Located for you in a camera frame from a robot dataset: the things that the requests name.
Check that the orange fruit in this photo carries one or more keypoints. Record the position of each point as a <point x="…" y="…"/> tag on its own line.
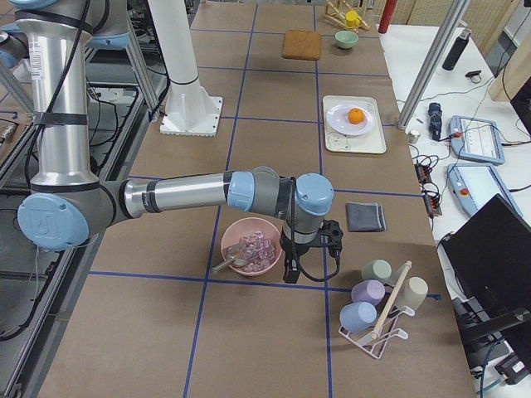
<point x="355" y="116"/>

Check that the wooden mug rack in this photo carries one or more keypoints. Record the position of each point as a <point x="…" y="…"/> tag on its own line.
<point x="335" y="10"/>

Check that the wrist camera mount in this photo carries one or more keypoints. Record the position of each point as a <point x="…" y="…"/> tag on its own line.
<point x="330" y="237"/>

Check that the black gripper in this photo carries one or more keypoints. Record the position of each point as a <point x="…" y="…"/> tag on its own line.
<point x="291" y="251"/>

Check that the teach pendant far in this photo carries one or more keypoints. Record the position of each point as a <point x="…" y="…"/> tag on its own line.
<point x="476" y="140"/>

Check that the green plastic cup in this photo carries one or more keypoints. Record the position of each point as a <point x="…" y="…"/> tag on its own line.
<point x="379" y="270"/>

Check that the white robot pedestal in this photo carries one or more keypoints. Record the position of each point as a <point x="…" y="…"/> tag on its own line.
<point x="189" y="109"/>

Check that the cream bear tray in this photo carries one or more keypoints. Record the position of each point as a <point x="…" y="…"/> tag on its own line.
<point x="372" y="142"/>

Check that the beige plastic cup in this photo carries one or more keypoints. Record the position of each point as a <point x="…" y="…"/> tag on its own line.
<point x="412" y="293"/>

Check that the teach pendant near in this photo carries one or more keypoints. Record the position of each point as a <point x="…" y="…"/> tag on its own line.
<point x="475" y="184"/>

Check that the aluminium frame post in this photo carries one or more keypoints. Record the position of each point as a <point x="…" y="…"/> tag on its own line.
<point x="439" y="44"/>

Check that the small metal cylinder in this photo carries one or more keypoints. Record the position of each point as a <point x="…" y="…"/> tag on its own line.
<point x="413" y="136"/>

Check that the folded grey cloth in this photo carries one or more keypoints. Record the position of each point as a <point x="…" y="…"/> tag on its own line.
<point x="365" y="217"/>

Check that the wooden cutting board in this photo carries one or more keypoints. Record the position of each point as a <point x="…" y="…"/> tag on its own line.
<point x="301" y="45"/>

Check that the white round plate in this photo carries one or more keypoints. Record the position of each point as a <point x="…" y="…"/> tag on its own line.
<point x="337" y="119"/>

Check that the teach pendant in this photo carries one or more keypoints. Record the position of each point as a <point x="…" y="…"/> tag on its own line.
<point x="476" y="140"/>
<point x="475" y="184"/>

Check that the folded dark blue umbrella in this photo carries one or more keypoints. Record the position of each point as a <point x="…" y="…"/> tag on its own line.
<point x="435" y="121"/>

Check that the purple plastic cup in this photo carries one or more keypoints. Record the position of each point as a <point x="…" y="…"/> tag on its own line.
<point x="371" y="291"/>

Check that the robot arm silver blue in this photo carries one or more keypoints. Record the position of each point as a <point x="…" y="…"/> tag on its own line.
<point x="14" y="45"/>
<point x="68" y="203"/>

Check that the metal scoop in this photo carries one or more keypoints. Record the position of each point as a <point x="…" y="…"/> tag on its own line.
<point x="235" y="255"/>

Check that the pink bowl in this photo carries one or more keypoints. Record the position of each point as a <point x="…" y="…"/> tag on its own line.
<point x="260" y="241"/>

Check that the black water bottle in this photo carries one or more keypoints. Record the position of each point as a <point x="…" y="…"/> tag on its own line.
<point x="456" y="50"/>

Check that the black laptop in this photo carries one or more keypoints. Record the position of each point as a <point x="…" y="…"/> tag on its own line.
<point x="490" y="255"/>

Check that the white cup rack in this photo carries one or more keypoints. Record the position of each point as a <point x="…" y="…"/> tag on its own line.
<point x="373" y="340"/>

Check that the yellow mug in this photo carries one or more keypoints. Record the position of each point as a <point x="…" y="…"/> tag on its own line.
<point x="352" y="20"/>

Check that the red bottle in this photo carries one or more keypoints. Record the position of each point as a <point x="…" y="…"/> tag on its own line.
<point x="386" y="17"/>

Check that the blue plastic cup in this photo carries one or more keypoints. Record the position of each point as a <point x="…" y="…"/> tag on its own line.
<point x="356" y="317"/>

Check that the light green bowl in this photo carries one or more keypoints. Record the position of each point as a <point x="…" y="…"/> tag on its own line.
<point x="346" y="40"/>

